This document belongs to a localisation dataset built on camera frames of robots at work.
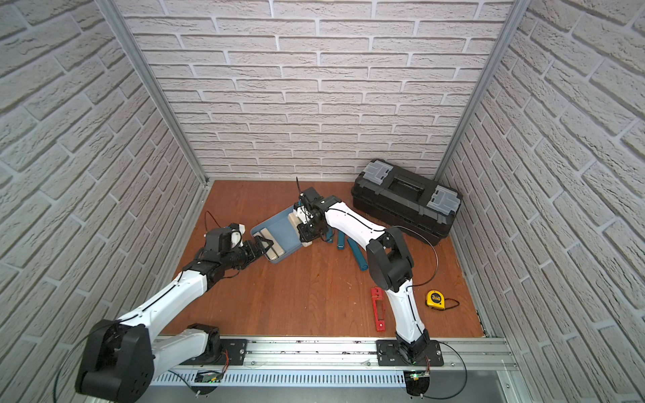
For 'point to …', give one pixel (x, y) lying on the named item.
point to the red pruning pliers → (377, 293)
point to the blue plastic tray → (281, 227)
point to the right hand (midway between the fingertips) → (309, 236)
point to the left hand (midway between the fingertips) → (269, 243)
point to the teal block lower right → (364, 265)
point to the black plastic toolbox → (401, 198)
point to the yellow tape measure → (436, 299)
